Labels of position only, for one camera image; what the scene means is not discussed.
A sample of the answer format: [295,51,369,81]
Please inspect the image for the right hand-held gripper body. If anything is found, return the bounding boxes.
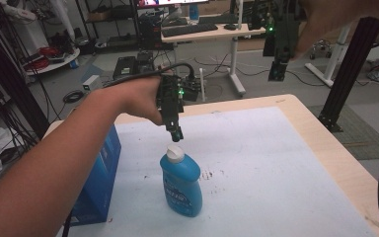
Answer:
[247,0,307,64]

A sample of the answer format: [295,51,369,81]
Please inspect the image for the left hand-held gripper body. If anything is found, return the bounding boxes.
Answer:
[155,73,202,132]

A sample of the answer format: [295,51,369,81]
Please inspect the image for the blue bottle with white cap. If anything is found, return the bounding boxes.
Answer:
[159,143,202,218]

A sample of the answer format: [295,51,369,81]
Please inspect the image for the person's left hand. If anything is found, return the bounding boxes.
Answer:
[116,74,166,126]

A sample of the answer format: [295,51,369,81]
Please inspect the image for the white upright stick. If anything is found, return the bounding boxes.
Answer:
[198,67,208,104]

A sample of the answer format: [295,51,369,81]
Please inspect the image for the office chair base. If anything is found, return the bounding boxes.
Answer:
[309,39,334,61]

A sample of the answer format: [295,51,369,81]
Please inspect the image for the white standing desk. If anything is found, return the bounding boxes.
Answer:
[160,22,267,99]

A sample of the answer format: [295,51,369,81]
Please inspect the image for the white desk leg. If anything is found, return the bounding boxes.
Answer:
[304,23,352,89]

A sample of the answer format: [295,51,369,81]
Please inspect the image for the black case on floor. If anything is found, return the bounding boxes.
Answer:
[112,55,138,81]

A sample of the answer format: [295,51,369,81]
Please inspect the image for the black computer tower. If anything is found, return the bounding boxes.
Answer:
[137,11,164,51]

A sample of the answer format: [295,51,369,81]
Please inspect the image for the black keyboard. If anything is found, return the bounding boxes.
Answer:
[161,22,219,39]

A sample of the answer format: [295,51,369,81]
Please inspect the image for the small white box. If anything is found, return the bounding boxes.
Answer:
[81,74,104,93]

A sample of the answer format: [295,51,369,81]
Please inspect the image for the small blue water bottle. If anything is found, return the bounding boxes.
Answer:
[189,3,200,21]

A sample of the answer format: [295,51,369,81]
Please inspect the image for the white table mat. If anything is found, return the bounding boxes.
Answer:
[55,106,379,237]

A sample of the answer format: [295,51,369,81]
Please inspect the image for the blue cardboard box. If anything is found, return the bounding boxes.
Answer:
[68,123,122,227]

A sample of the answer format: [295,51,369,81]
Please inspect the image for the black metal shelf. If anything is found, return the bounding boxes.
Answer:
[74,0,140,51]

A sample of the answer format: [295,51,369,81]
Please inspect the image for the computer monitor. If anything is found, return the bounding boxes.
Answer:
[135,0,210,10]

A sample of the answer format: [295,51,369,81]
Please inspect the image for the dark floor mat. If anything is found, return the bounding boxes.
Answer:
[308,104,379,161]

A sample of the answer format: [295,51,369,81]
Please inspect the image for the round white table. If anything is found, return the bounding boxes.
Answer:
[24,46,81,77]

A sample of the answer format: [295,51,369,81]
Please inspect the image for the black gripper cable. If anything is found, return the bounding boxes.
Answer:
[102,61,196,89]

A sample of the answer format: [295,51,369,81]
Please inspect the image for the black metal post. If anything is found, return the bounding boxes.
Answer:
[318,17,379,133]

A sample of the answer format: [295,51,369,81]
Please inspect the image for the coiled black cable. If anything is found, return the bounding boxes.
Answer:
[61,89,86,105]

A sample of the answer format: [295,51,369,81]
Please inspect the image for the red cable bundle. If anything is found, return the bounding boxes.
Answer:
[24,45,61,72]

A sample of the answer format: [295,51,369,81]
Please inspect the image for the black metal frame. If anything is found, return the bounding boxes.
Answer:
[0,14,51,141]

